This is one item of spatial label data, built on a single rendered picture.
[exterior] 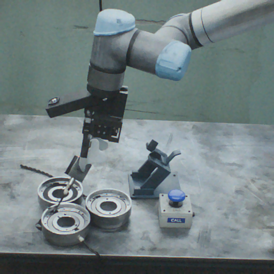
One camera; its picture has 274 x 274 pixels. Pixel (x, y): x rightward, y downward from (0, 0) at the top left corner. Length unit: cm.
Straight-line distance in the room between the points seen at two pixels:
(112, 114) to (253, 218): 42
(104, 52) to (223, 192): 51
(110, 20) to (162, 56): 12
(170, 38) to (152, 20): 167
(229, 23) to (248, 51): 176
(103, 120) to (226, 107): 189
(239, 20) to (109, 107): 32
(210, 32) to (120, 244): 48
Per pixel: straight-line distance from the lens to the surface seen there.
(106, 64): 104
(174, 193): 119
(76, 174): 119
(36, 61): 281
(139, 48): 101
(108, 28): 102
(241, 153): 152
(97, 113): 112
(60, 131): 155
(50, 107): 112
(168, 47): 100
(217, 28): 108
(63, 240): 113
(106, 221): 117
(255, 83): 291
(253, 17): 107
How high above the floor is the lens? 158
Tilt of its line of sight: 30 degrees down
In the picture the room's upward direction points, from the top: 4 degrees clockwise
